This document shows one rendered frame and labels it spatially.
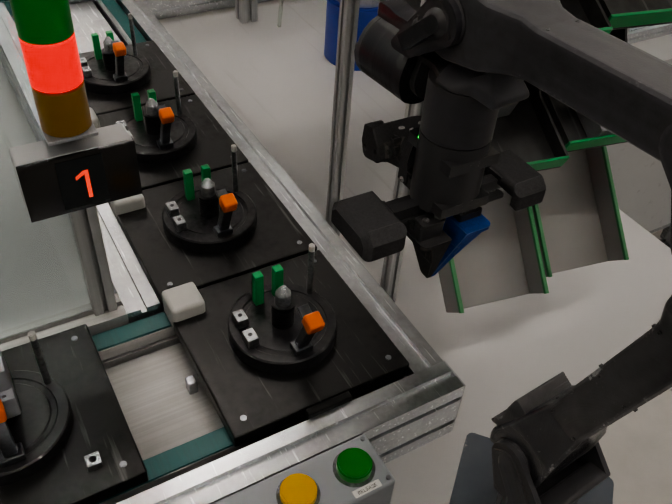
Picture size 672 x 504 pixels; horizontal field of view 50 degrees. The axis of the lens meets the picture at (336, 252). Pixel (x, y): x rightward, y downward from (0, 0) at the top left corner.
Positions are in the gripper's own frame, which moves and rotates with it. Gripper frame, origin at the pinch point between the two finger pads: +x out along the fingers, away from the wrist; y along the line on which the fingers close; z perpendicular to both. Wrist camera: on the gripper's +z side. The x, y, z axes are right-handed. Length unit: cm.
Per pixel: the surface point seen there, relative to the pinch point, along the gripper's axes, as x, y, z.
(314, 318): 18.3, 5.1, 11.5
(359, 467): 28.2, 6.4, -2.5
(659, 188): 89, -152, 68
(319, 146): 39, -28, 69
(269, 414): 28.4, 12.2, 8.4
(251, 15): 38, -39, 127
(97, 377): 28.4, 28.3, 22.5
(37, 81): -6.8, 26.1, 30.0
